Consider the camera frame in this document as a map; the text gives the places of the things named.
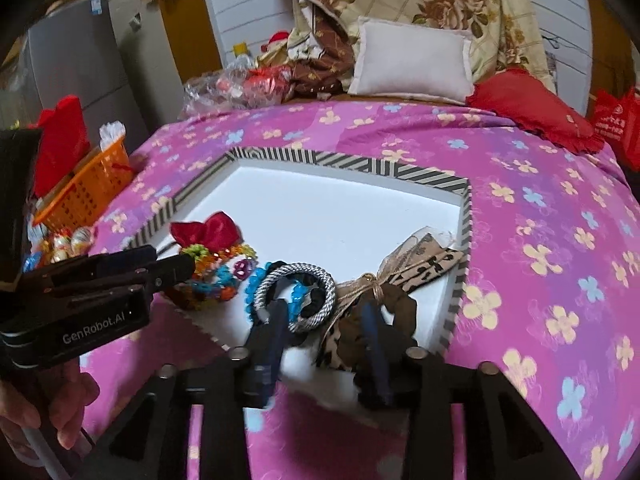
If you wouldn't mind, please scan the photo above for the flower bead bracelet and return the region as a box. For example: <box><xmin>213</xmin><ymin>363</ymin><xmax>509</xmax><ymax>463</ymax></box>
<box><xmin>180</xmin><ymin>244</ymin><xmax>251</xmax><ymax>306</ymax></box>

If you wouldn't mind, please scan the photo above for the white slatted panel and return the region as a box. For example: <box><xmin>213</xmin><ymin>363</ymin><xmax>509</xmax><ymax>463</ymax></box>
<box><xmin>200</xmin><ymin>0</ymin><xmax>301</xmax><ymax>81</ymax></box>

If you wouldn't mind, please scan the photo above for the orange plastic basket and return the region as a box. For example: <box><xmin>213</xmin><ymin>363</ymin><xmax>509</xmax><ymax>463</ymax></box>
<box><xmin>32</xmin><ymin>137</ymin><xmax>136</xmax><ymax>236</ymax></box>

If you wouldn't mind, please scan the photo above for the brown scrunchie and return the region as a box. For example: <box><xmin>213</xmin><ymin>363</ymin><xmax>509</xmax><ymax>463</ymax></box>
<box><xmin>345</xmin><ymin>282</ymin><xmax>418</xmax><ymax>376</ymax></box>

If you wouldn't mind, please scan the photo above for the clear plastic bag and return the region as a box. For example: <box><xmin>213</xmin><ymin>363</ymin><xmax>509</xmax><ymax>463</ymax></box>
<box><xmin>182</xmin><ymin>55</ymin><xmax>296</xmax><ymax>121</ymax></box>

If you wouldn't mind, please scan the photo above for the grey striped hair tie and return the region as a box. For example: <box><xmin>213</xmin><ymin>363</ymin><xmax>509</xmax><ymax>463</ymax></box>
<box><xmin>254</xmin><ymin>261</ymin><xmax>337</xmax><ymax>333</ymax></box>

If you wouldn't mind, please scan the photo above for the red frilled cushion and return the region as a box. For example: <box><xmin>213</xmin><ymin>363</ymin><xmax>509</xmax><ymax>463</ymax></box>
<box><xmin>465</xmin><ymin>67</ymin><xmax>606</xmax><ymax>156</ymax></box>

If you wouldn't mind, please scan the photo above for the white pillow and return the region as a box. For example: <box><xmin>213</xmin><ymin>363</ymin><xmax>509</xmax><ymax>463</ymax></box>
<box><xmin>347</xmin><ymin>16</ymin><xmax>473</xmax><ymax>106</ymax></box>

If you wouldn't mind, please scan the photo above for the wrapped toy egg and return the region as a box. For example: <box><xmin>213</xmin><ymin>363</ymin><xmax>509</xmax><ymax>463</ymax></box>
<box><xmin>72</xmin><ymin>227</ymin><xmax>96</xmax><ymax>256</ymax></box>
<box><xmin>51</xmin><ymin>237</ymin><xmax>75</xmax><ymax>263</ymax></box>

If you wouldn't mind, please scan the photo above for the red bow hair clip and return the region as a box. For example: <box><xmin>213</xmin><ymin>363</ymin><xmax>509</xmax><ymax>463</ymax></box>
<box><xmin>170</xmin><ymin>212</ymin><xmax>242</xmax><ymax>252</ymax></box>

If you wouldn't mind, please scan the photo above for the red shopping bag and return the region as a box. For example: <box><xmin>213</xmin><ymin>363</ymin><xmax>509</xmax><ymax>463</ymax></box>
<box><xmin>590</xmin><ymin>87</ymin><xmax>640</xmax><ymax>171</ymax></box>

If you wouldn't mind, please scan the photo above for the leopard ribbon bow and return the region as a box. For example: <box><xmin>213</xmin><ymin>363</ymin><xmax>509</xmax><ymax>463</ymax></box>
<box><xmin>315</xmin><ymin>227</ymin><xmax>469</xmax><ymax>368</ymax></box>

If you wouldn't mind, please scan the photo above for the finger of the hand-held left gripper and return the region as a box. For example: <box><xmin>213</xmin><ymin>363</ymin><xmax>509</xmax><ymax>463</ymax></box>
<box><xmin>24</xmin><ymin>245</ymin><xmax>159</xmax><ymax>289</ymax></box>
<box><xmin>44</xmin><ymin>255</ymin><xmax>197</xmax><ymax>307</ymax></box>

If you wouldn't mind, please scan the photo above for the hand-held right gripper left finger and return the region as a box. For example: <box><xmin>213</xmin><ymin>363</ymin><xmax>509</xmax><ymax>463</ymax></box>
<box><xmin>82</xmin><ymin>300</ymin><xmax>291</xmax><ymax>480</ymax></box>

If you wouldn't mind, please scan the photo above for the brown patterned quilt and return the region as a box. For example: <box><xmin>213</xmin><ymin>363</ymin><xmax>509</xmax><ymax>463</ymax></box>
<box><xmin>285</xmin><ymin>0</ymin><xmax>358</xmax><ymax>100</ymax></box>

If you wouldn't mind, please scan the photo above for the white tissue paper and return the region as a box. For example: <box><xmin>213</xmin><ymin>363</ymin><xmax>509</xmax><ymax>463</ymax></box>
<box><xmin>99</xmin><ymin>121</ymin><xmax>126</xmax><ymax>151</ymax></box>

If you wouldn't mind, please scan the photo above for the red paper gift bag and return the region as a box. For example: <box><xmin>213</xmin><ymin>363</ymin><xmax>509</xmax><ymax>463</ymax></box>
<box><xmin>27</xmin><ymin>95</ymin><xmax>91</xmax><ymax>196</ymax></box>

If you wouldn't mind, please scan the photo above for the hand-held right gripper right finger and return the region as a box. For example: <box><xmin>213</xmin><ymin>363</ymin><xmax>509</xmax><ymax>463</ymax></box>
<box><xmin>352</xmin><ymin>304</ymin><xmax>583</xmax><ymax>480</ymax></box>

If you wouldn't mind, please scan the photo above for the pink floral bed sheet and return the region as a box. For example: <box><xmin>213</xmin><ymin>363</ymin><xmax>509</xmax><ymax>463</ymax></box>
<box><xmin>80</xmin><ymin>100</ymin><xmax>640</xmax><ymax>480</ymax></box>

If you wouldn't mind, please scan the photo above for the striped cardboard box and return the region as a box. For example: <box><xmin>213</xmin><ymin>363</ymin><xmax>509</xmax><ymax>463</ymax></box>
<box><xmin>129</xmin><ymin>146</ymin><xmax>474</xmax><ymax>358</ymax></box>

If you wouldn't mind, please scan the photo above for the blue bead bracelet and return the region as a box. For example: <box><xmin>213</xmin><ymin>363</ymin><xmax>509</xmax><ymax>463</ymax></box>
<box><xmin>244</xmin><ymin>266</ymin><xmax>307</xmax><ymax>322</ymax></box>

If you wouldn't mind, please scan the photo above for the rainbow heart bead bracelet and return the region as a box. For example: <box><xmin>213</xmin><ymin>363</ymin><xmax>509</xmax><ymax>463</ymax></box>
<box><xmin>227</xmin><ymin>244</ymin><xmax>259</xmax><ymax>282</ymax></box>

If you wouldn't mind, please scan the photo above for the person's left hand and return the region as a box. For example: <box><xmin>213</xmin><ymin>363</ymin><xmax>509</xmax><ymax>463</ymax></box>
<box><xmin>0</xmin><ymin>357</ymin><xmax>101</xmax><ymax>466</ymax></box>

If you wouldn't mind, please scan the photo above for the grey refrigerator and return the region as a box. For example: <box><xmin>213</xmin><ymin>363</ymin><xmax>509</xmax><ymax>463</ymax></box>
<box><xmin>25</xmin><ymin>0</ymin><xmax>151</xmax><ymax>143</ymax></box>

